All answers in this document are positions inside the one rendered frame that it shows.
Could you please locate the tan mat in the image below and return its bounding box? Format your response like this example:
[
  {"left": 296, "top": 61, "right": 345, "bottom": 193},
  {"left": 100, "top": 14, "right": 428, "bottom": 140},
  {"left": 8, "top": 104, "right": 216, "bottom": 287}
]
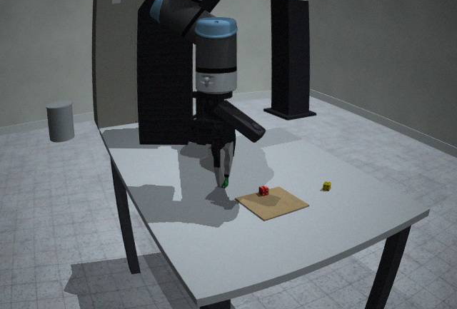
[{"left": 235, "top": 187, "right": 309, "bottom": 221}]

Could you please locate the yellow die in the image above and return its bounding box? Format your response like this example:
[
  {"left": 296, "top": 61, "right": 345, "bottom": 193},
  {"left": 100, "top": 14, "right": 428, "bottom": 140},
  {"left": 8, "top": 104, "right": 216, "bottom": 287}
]
[{"left": 323, "top": 182, "right": 331, "bottom": 191}]

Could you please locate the dark red die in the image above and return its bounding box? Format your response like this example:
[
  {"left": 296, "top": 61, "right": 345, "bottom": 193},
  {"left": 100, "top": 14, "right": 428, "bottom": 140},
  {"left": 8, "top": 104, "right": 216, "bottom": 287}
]
[{"left": 258, "top": 186, "right": 268, "bottom": 196}]

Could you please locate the green die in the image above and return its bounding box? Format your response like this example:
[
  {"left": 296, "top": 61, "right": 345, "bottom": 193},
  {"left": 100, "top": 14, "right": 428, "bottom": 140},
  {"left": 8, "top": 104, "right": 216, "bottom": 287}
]
[{"left": 221, "top": 178, "right": 229, "bottom": 188}]

